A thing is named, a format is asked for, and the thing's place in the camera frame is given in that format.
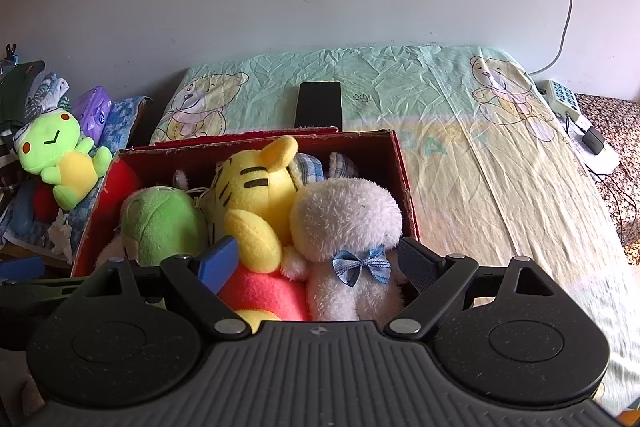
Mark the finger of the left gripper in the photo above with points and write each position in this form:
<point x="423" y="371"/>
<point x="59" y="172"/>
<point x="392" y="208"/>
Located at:
<point x="21" y="269"/>

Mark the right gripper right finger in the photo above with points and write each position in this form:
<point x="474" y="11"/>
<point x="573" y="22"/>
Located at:
<point x="441" y="283"/>

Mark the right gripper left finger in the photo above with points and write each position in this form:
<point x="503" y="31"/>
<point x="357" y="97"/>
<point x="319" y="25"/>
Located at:
<point x="193" y="283"/>

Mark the green pea plush toy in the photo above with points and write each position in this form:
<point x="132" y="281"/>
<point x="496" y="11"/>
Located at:
<point x="159" y="222"/>

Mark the yellow tiger plush toy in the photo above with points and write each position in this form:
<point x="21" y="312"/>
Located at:
<point x="250" y="199"/>

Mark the white plush bunny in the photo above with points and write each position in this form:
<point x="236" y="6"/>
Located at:
<point x="344" y="234"/>

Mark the red cardboard box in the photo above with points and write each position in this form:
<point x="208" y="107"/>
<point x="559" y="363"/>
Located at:
<point x="377" y="155"/>

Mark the pink plush teddy bear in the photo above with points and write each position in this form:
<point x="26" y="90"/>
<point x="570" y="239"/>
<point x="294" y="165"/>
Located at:
<point x="113" y="250"/>

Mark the crumpled white tissue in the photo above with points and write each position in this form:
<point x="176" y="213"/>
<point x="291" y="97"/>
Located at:
<point x="60" y="234"/>

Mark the cartoon bear bed sheet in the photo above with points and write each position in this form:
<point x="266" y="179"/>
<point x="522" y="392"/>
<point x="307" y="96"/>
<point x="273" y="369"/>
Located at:
<point x="491" y="170"/>

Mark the green frog plush toy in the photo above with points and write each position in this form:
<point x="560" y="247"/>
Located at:
<point x="53" y="148"/>

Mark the purple tissue pack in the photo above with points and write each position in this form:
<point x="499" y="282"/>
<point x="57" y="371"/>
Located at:
<point x="91" y="110"/>

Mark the dark green folded clothes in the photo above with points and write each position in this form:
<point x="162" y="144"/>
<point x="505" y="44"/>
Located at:
<point x="15" y="87"/>

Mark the white paper stack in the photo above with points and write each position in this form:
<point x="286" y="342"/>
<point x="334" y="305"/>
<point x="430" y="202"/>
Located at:
<point x="603" y="164"/>

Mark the black charger adapter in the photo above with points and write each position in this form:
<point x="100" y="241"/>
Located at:
<point x="593" y="140"/>

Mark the black smartphone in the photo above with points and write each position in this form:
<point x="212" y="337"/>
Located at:
<point x="319" y="105"/>

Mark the white power strip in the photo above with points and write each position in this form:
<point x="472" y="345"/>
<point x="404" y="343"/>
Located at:
<point x="561" y="100"/>

